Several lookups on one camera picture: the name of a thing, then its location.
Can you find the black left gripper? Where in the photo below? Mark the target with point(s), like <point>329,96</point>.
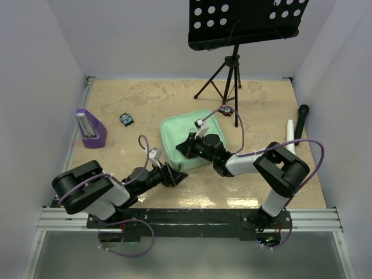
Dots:
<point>170,177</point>

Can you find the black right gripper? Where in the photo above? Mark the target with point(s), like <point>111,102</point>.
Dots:
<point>187,148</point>

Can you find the mint green medicine case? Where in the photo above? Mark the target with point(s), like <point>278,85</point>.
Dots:
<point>175,130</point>

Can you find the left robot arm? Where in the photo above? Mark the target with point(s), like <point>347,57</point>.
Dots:
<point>87,188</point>

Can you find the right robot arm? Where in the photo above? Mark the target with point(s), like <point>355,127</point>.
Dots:
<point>281,169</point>

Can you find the red owl toy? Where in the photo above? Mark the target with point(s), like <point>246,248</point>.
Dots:
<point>226,110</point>

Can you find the blue owl toy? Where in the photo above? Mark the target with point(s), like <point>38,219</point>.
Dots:
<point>126,119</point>

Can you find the purple metronome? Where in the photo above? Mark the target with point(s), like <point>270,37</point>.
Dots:
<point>93,132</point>

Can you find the white microphone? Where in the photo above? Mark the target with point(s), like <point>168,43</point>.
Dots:
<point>290,136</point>

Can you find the black microphone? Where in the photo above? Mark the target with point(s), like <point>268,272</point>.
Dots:
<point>303,111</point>

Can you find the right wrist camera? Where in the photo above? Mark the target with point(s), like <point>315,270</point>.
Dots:
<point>202,128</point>

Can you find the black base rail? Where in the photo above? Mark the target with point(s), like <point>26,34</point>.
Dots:
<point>244,224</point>

